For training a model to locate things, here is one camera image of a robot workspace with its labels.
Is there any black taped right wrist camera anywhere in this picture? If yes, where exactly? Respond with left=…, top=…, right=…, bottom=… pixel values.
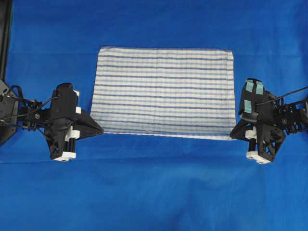
left=238, top=78, right=267, bottom=123

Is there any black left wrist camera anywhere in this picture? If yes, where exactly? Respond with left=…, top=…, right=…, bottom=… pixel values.
left=50, top=83, right=77, bottom=121

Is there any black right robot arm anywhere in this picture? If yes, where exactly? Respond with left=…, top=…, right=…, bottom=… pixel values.
left=230, top=91, right=308, bottom=164

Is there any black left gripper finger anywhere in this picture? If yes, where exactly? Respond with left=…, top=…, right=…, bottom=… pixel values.
left=75, top=109, right=103, bottom=132
left=73, top=125, right=104, bottom=140

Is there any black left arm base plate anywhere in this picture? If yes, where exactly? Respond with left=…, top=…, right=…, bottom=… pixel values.
left=0, top=0, right=20, bottom=147

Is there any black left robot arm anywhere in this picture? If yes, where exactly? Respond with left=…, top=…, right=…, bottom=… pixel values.
left=0, top=83, right=104, bottom=162

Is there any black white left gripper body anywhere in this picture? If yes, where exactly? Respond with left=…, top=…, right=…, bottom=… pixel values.
left=44, top=90, right=81, bottom=162

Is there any white blue striped towel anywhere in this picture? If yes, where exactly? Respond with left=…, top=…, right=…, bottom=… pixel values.
left=90, top=47, right=236, bottom=140

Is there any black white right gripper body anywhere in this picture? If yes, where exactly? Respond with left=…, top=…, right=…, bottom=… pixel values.
left=245, top=124, right=286, bottom=164

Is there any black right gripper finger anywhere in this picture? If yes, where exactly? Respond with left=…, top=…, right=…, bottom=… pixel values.
left=230, top=131, right=247, bottom=140
left=232, top=120, right=256, bottom=138

